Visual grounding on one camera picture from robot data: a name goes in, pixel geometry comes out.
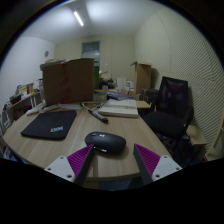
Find light wooden chair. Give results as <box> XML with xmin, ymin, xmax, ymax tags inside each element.
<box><xmin>186</xmin><ymin>113</ymin><xmax>224</xmax><ymax>163</ymax></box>

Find flat white remote control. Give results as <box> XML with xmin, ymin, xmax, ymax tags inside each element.
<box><xmin>25</xmin><ymin>106</ymin><xmax>44</xmax><ymax>116</ymax></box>

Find black office chair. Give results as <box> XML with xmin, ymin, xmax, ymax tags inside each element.
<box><xmin>143</xmin><ymin>76</ymin><xmax>195</xmax><ymax>158</ymax></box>

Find black marker pen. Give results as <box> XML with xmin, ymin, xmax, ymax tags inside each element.
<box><xmin>87</xmin><ymin>108</ymin><xmax>109</xmax><ymax>124</ymax></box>

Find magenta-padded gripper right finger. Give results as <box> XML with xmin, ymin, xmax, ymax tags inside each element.
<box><xmin>132</xmin><ymin>143</ymin><xmax>183</xmax><ymax>186</ymax></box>

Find large brown cardboard box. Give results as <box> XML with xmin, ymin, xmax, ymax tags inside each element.
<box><xmin>42</xmin><ymin>58</ymin><xmax>96</xmax><ymax>107</ymax></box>

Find cluttered shelf unit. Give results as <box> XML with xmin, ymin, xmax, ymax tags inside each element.
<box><xmin>1</xmin><ymin>83</ymin><xmax>43</xmax><ymax>131</ymax></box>

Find tall open cardboard box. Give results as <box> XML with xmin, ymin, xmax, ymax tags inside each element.
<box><xmin>130</xmin><ymin>61</ymin><xmax>153</xmax><ymax>95</ymax></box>

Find black computer mouse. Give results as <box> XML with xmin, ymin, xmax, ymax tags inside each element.
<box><xmin>84</xmin><ymin>131</ymin><xmax>127</xmax><ymax>155</ymax></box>

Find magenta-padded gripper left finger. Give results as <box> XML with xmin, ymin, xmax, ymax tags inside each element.
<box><xmin>43</xmin><ymin>143</ymin><xmax>97</xmax><ymax>188</ymax></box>

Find blue book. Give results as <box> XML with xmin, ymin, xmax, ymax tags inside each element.
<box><xmin>106</xmin><ymin>90</ymin><xmax>134</xmax><ymax>102</ymax></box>

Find black mouse pad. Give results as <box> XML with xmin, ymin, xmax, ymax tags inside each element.
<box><xmin>20</xmin><ymin>110</ymin><xmax>78</xmax><ymax>140</ymax></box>

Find grey door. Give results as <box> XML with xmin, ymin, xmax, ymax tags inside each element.
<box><xmin>81</xmin><ymin>41</ymin><xmax>101</xmax><ymax>64</ymax></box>

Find ceiling tube light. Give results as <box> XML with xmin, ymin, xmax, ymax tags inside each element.
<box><xmin>73</xmin><ymin>10</ymin><xmax>85</xmax><ymax>27</ymax></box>

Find thick white book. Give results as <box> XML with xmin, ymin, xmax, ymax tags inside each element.
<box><xmin>98</xmin><ymin>98</ymin><xmax>139</xmax><ymax>119</ymax></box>

